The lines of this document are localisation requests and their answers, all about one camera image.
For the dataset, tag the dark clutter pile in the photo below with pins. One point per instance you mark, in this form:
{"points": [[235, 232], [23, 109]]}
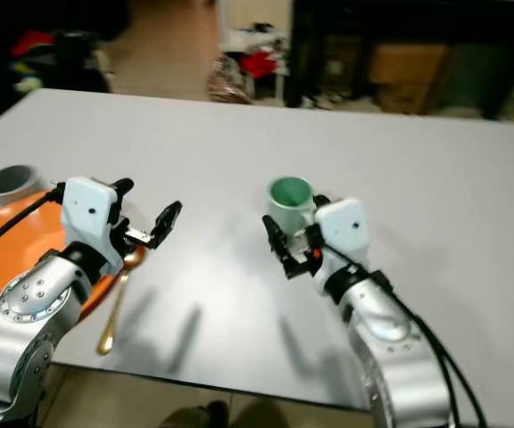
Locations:
{"points": [[78, 62]]}

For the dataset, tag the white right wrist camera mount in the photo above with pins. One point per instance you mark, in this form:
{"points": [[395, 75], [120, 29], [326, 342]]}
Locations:
{"points": [[344, 227]]}

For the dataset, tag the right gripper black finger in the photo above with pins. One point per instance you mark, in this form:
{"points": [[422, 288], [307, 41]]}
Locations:
{"points": [[321, 202], [281, 245]]}

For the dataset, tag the green mug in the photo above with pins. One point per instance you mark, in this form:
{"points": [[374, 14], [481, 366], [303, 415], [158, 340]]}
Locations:
{"points": [[288, 198]]}

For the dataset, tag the red cloth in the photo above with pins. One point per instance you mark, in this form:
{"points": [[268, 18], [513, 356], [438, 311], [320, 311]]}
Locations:
{"points": [[260, 64]]}

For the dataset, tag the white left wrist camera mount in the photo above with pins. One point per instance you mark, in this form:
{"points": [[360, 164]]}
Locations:
{"points": [[92, 214]]}

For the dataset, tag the grey mug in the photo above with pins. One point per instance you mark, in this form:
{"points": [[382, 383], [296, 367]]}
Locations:
{"points": [[12, 181]]}

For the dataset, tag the patterned bag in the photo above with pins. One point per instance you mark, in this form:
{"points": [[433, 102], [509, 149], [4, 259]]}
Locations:
{"points": [[226, 82]]}

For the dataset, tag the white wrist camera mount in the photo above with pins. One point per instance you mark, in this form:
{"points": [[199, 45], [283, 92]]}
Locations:
{"points": [[344, 227], [92, 214]]}

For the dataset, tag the gold metal spoon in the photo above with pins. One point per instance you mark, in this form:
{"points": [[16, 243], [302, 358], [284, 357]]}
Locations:
{"points": [[111, 325]]}

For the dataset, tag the black shelf unit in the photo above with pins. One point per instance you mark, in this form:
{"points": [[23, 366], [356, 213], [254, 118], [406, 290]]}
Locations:
{"points": [[337, 27]]}

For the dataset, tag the white cart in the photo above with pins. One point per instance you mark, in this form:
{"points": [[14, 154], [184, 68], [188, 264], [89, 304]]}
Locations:
{"points": [[235, 40]]}

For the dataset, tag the orange plastic plate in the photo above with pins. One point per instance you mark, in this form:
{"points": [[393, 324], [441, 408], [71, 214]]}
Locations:
{"points": [[108, 287]]}

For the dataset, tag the brown cardboard box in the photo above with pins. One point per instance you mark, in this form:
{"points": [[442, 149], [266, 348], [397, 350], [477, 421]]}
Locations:
{"points": [[409, 76]]}

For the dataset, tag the red cap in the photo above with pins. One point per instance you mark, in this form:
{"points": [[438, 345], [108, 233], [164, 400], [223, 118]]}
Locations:
{"points": [[32, 42]]}

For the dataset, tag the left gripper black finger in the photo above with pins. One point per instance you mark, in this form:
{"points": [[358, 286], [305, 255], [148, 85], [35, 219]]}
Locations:
{"points": [[169, 218], [124, 187]]}

